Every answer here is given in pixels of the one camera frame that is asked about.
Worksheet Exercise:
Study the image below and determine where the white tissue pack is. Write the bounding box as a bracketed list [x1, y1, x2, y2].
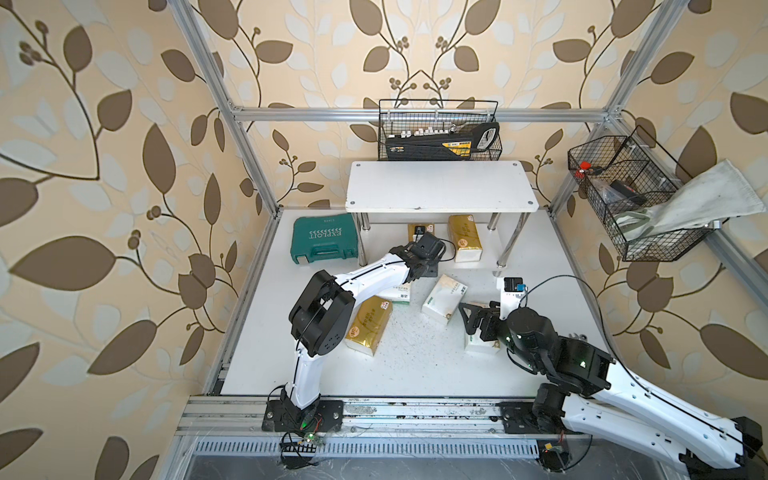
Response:
[377, 283, 412, 304]
[421, 275, 468, 324]
[464, 303, 501, 354]

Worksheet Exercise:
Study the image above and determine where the gold tissue pack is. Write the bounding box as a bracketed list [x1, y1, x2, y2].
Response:
[408, 223, 435, 243]
[344, 296, 393, 356]
[448, 215, 483, 263]

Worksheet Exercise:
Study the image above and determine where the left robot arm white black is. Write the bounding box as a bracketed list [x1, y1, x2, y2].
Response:
[286, 233, 446, 413]

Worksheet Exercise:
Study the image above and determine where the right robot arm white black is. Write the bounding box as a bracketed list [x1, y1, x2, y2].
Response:
[459, 302, 767, 479]

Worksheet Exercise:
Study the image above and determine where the white two-tier shelf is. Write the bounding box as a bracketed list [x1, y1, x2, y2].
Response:
[345, 161, 539, 271]

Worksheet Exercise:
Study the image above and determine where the green plastic tool case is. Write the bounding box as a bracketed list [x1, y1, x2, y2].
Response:
[290, 213, 359, 265]

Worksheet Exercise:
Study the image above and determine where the black yellow tool box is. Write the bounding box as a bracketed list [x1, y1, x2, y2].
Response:
[381, 122, 502, 161]

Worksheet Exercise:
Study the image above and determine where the white cloth rag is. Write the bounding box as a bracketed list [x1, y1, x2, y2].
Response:
[615, 160, 767, 240]

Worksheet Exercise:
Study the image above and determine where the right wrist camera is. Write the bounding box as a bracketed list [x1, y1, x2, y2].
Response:
[497, 277, 526, 320]

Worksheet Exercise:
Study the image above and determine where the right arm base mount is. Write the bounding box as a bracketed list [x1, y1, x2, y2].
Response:
[497, 401, 573, 435]

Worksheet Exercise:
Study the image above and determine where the back black wire basket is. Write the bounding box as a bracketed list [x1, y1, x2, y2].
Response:
[378, 98, 499, 160]

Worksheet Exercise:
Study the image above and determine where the black wire basket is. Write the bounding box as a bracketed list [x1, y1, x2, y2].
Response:
[568, 126, 721, 262]
[378, 98, 499, 160]

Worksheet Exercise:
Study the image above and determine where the right black wire basket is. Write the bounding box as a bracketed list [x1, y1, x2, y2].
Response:
[568, 126, 721, 262]

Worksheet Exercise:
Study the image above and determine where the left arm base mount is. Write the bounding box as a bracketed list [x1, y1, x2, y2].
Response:
[261, 398, 344, 434]

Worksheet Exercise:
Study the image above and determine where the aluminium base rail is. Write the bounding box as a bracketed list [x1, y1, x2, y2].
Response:
[175, 395, 674, 460]

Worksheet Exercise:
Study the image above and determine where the aluminium cage frame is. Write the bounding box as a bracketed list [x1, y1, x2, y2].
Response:
[161, 0, 768, 480]

